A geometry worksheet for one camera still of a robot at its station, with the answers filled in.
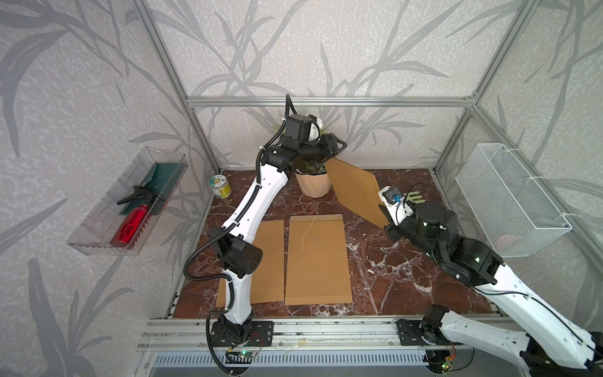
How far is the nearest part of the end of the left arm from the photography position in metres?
0.64

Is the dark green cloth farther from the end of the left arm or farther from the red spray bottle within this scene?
the end of the left arm

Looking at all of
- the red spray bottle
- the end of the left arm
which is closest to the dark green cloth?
the red spray bottle
